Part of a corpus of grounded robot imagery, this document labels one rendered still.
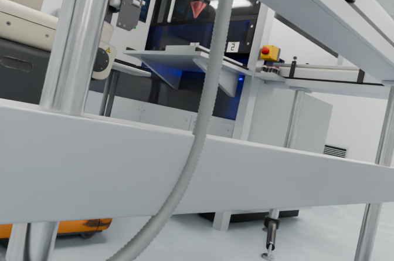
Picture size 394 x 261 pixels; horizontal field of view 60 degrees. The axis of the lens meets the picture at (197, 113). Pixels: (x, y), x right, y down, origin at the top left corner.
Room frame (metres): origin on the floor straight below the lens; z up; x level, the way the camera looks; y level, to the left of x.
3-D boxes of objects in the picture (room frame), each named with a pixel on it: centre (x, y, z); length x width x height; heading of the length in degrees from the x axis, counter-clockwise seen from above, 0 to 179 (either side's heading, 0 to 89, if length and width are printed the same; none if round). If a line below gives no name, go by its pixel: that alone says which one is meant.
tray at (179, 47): (1.85, 0.03, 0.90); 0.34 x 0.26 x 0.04; 134
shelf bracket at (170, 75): (2.18, 0.29, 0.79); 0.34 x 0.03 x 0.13; 134
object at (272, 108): (2.94, 0.09, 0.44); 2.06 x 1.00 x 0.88; 44
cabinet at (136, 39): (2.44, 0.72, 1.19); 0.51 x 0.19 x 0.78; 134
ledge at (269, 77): (1.85, -0.36, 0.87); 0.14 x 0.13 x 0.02; 134
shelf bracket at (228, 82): (1.82, -0.06, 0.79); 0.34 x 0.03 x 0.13; 134
